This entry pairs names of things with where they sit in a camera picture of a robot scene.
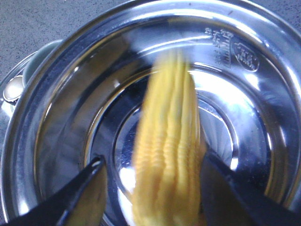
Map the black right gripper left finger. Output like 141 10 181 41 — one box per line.
6 155 107 226

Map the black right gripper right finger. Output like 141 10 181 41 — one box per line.
200 151 301 226

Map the yellow corn cob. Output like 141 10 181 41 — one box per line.
131 51 206 226

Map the glass pot lid with knob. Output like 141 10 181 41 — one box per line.
0 52 36 132

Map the pale green electric cooking pot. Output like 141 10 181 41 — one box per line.
0 0 301 226

